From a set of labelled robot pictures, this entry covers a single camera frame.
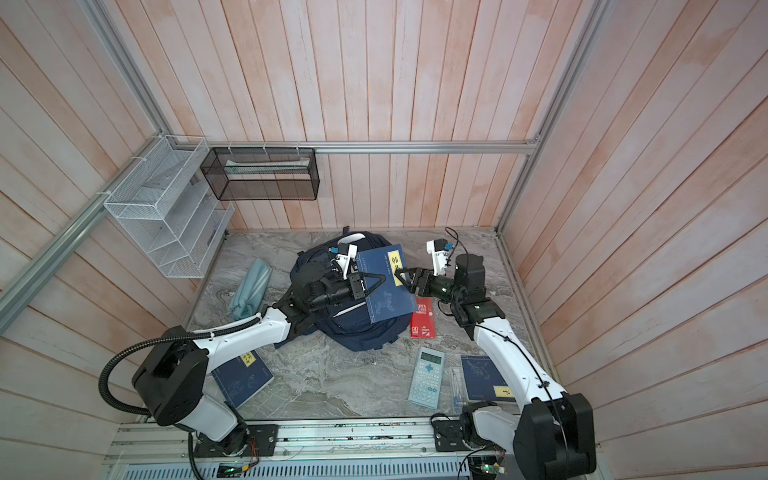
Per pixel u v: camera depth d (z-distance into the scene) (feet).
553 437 1.29
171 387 1.42
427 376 2.70
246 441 2.31
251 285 3.17
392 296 2.44
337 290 2.17
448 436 2.41
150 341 1.40
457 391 2.62
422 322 3.10
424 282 2.25
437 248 2.31
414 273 2.25
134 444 2.45
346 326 2.97
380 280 2.42
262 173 3.40
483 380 2.72
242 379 2.70
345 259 2.35
